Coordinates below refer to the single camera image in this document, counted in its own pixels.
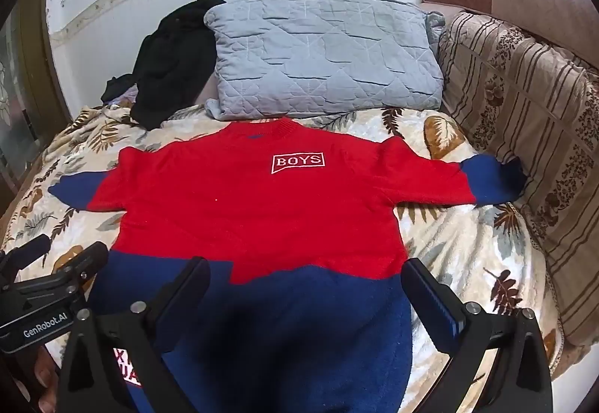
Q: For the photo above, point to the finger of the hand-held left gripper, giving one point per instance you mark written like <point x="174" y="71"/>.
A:
<point x="89" y="259"/>
<point x="28" y="250"/>

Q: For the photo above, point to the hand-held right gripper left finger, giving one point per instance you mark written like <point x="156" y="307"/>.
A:
<point x="186" y="297"/>

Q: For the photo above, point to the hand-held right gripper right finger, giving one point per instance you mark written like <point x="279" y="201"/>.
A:
<point x="435" y="305"/>

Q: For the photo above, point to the red and blue sweater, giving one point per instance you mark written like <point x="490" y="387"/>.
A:
<point x="262" y="207"/>

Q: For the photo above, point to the person's left hand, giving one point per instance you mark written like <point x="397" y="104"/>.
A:
<point x="47" y="375"/>

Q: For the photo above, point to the leaf-print blanket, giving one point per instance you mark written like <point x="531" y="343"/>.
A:
<point x="468" y="244"/>

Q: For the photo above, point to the patterned glass door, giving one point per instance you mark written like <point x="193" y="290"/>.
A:
<point x="11" y="113"/>

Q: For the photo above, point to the lilac cloth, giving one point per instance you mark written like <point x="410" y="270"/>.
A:
<point x="126" y="95"/>

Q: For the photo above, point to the black garment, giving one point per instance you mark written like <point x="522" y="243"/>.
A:
<point x="173" y="62"/>

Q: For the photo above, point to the grey quilted pillow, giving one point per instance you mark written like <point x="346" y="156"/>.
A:
<point x="327" y="57"/>

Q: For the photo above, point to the wooden door frame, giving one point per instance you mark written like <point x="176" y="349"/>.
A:
<point x="40" y="67"/>

